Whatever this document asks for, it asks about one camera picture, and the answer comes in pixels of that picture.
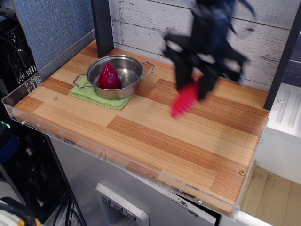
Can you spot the dark post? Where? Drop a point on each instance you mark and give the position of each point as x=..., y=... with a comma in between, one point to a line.
x=103, y=28
x=284, y=60

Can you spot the stainless steel pot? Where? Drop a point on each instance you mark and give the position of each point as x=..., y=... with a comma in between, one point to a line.
x=130, y=72

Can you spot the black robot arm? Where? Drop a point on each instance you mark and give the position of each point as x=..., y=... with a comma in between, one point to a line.
x=204, y=7

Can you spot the black plastic crate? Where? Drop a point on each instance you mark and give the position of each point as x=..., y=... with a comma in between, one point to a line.
x=19, y=54

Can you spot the silver toy fridge cabinet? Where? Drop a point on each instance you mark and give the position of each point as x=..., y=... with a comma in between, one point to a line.
x=108, y=195

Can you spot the green cloth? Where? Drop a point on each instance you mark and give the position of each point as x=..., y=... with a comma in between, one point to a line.
x=88, y=94

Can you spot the dark left post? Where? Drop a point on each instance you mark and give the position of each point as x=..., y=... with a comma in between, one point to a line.
x=103, y=28

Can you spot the red pepper toy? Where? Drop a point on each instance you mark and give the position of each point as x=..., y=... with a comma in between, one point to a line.
x=109, y=78

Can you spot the blue fabric panel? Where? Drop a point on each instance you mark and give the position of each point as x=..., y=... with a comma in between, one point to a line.
x=55, y=30

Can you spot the yellow taped object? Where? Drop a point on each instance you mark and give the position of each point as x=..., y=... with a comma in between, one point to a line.
x=12, y=216

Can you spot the dark right post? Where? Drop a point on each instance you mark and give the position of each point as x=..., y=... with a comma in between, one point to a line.
x=284, y=60

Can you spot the white side counter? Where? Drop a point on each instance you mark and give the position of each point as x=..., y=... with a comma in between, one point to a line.
x=279, y=149

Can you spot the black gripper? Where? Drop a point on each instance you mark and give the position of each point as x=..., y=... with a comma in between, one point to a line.
x=208, y=50

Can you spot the red handled metal fork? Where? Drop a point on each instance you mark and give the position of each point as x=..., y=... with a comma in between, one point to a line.
x=187, y=98

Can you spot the clear acrylic table guard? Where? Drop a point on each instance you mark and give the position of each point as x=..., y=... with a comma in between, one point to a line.
x=204, y=156

